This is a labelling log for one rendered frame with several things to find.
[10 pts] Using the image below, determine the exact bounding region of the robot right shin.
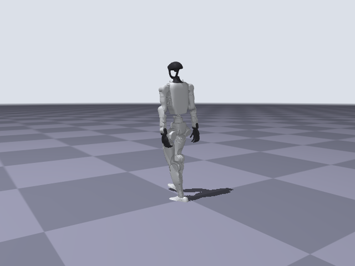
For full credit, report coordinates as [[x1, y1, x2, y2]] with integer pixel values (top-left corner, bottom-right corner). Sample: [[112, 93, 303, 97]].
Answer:
[[180, 155, 185, 173]]

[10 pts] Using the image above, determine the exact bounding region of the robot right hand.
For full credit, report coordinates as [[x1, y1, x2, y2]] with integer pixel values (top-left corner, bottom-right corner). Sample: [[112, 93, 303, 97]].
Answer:
[[190, 123, 200, 142]]

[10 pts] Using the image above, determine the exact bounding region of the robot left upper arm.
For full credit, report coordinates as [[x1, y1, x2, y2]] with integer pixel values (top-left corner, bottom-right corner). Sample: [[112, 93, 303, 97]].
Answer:
[[159, 84, 170, 113]]

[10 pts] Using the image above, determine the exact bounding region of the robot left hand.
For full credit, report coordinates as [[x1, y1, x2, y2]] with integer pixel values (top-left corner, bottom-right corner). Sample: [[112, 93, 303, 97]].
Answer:
[[161, 128, 173, 148]]

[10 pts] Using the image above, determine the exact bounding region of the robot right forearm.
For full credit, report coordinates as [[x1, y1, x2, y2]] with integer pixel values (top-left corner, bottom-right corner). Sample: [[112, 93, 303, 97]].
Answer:
[[190, 107, 199, 127]]

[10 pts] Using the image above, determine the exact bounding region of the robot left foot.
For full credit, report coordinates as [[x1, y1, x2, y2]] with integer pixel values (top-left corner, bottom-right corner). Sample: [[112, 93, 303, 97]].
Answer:
[[169, 195, 189, 202]]

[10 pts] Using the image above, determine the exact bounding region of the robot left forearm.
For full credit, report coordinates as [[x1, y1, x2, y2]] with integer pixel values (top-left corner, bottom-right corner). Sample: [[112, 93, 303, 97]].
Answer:
[[158, 106, 167, 134]]

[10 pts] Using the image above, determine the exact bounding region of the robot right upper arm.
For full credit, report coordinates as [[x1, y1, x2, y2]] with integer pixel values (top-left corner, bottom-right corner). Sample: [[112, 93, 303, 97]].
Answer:
[[187, 83, 195, 110]]

